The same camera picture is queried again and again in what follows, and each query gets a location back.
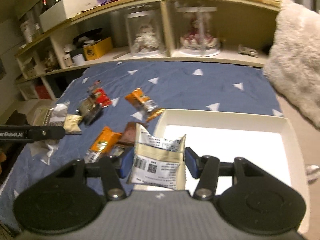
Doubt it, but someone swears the cream snack pouch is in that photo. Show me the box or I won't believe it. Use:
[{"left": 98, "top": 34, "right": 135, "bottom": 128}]
[{"left": 63, "top": 114, "right": 82, "bottom": 135}]

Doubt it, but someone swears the white doll glass dome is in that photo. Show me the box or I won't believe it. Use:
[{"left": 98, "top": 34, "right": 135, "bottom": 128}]
[{"left": 126, "top": 9, "right": 165, "bottom": 57}]

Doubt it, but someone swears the silver white snack bag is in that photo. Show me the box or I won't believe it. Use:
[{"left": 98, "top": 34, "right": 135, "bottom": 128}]
[{"left": 29, "top": 103, "right": 68, "bottom": 165}]

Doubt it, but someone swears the white box on shelf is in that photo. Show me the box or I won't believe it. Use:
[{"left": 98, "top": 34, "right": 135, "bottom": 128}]
[{"left": 40, "top": 0, "right": 99, "bottom": 33}]

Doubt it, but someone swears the white shallow tray box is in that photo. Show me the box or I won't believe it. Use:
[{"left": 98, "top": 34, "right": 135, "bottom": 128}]
[{"left": 152, "top": 108, "right": 311, "bottom": 234}]

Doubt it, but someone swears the orange snack bar packet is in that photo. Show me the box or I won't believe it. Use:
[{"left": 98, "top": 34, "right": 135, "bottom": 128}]
[{"left": 84, "top": 126, "right": 123, "bottom": 163}]

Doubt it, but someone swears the red snack packet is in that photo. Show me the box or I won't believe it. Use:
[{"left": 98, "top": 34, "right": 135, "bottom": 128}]
[{"left": 88, "top": 80, "right": 112, "bottom": 108}]

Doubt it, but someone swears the wooden headboard shelf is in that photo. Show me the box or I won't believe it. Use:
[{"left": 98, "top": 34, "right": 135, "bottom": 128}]
[{"left": 15, "top": 0, "right": 280, "bottom": 87}]

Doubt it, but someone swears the brown square snack packet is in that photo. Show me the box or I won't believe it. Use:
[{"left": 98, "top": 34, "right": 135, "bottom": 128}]
[{"left": 110, "top": 122, "right": 137, "bottom": 157}]

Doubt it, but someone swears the orange clear snack packet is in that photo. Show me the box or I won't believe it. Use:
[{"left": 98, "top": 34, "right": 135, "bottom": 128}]
[{"left": 125, "top": 88, "right": 165, "bottom": 122}]

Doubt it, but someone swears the white fluffy pillow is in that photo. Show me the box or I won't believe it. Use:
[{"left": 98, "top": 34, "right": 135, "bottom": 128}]
[{"left": 264, "top": 0, "right": 319, "bottom": 128}]

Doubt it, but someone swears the beige white snack packet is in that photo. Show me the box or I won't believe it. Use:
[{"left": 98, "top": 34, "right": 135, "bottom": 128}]
[{"left": 128, "top": 124, "right": 186, "bottom": 190}]

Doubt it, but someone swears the white cup on shelf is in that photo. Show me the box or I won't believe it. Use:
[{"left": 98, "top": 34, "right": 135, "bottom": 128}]
[{"left": 72, "top": 54, "right": 86, "bottom": 66}]

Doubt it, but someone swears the blue triangle pattern bedsheet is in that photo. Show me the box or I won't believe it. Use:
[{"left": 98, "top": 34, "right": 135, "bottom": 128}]
[{"left": 1, "top": 61, "right": 282, "bottom": 232}]

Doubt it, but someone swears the yellow storage box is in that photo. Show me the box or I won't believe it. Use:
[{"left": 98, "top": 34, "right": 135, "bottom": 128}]
[{"left": 84, "top": 37, "right": 113, "bottom": 61}]

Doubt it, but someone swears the red doll glass dome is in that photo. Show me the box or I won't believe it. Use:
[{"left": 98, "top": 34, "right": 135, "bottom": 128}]
[{"left": 175, "top": 6, "right": 221, "bottom": 57}]

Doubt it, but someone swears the clear dark snack packet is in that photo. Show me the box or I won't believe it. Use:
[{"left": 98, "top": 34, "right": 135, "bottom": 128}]
[{"left": 78, "top": 96, "right": 103, "bottom": 126}]

